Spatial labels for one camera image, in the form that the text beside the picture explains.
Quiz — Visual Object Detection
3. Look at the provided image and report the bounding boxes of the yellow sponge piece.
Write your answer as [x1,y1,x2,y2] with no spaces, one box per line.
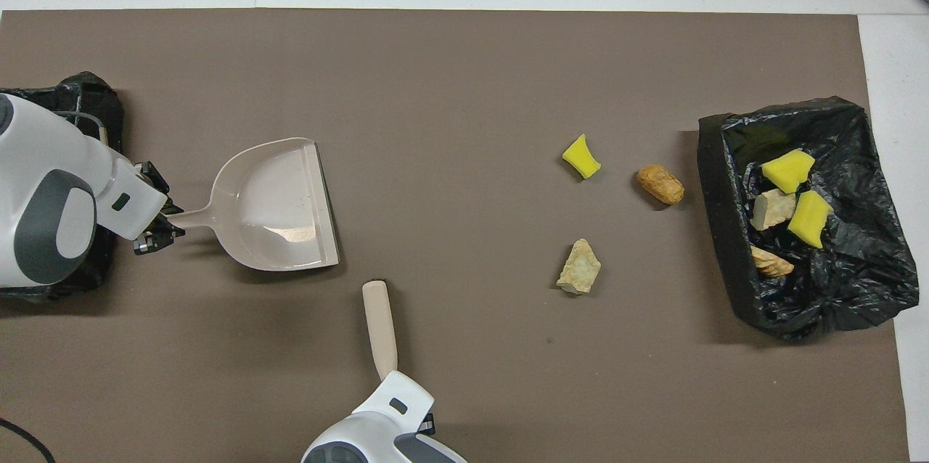
[787,189,834,250]
[561,133,602,181]
[761,148,817,194]

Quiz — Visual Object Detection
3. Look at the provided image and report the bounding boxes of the brown paper table mat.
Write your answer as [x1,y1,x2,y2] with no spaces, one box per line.
[0,8,912,463]

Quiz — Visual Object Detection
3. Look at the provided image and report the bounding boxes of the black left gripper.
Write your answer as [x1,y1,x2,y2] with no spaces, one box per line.
[132,160,187,258]

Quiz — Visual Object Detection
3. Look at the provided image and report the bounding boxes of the pale crusty bread chunk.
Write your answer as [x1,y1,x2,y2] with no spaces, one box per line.
[556,238,602,296]

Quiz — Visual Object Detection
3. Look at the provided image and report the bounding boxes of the black bag lined bin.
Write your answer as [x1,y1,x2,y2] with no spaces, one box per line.
[697,95,920,340]
[0,71,126,302]

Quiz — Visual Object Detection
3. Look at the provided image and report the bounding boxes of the beige plastic dustpan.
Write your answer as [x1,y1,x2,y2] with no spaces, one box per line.
[168,137,341,273]

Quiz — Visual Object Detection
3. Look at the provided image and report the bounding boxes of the brown bread roll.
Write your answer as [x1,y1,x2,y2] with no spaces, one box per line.
[637,164,686,207]

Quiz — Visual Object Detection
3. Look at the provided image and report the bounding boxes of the small golden croissant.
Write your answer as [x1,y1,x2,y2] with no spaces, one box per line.
[750,189,798,232]
[750,245,795,279]

